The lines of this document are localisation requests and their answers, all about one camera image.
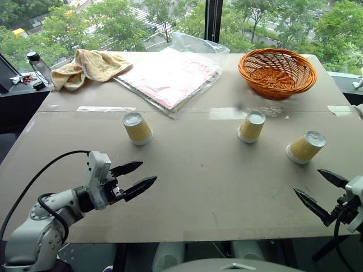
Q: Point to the orange wicker basket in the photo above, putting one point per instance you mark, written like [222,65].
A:
[276,72]

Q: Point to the red and white keys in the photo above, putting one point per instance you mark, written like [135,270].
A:
[22,79]

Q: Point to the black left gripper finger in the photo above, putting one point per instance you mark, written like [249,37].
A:
[140,187]
[129,167]

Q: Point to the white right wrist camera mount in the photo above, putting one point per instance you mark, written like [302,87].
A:
[356,188]

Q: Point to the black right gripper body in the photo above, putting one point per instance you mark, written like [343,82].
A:
[344,211]

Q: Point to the clear bottle with black cap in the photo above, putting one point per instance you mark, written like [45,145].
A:
[38,66]

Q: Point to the black side table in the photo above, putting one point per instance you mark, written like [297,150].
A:
[20,107]

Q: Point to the white rounded object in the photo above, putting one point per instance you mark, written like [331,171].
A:
[359,111]

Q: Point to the yellow crumpled towel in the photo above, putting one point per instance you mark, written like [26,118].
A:
[88,68]

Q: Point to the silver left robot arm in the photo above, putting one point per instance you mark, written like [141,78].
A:
[31,229]

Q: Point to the grey robot torso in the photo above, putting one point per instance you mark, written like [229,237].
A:
[232,266]

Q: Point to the white rounded robot leg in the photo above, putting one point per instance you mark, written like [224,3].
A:
[248,250]
[168,256]

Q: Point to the yellow ribbed paper cup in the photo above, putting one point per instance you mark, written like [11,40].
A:
[137,130]
[304,150]
[252,128]

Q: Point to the black window frame post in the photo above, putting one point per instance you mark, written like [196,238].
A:
[213,20]

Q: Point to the clear bag with pink sheets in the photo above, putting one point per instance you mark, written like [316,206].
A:
[175,76]

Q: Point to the clear tape strip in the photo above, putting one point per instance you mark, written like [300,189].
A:
[340,109]
[106,108]

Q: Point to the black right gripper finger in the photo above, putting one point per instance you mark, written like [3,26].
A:
[333,177]
[310,204]

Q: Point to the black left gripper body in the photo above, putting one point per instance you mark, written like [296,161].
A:
[114,192]

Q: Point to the small black round object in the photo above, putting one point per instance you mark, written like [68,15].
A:
[37,85]

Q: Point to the black slanted stand leg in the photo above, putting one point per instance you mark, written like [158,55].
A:
[329,249]

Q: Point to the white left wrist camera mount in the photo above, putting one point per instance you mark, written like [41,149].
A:
[96,175]

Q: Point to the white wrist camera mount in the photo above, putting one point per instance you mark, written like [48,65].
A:
[96,175]
[356,188]

